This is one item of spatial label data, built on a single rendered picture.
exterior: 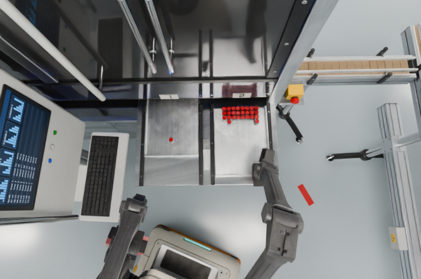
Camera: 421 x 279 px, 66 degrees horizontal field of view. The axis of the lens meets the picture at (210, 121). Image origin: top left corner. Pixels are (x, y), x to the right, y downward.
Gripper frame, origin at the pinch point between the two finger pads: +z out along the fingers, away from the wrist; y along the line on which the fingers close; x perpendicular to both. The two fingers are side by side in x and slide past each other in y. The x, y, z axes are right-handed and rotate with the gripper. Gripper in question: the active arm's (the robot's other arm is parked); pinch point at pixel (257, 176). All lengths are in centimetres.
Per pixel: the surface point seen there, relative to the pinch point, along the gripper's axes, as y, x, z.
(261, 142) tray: 17.1, -2.9, 2.1
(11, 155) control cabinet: 3, 89, -47
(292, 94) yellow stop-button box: 36.1, -16.0, -13.0
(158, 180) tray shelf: -1.2, 47.5, 2.4
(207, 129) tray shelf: 23.8, 23.6, 2.2
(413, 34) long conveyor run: 71, -83, -4
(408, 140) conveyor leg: 21, -86, 22
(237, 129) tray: 23.5, 8.6, 2.0
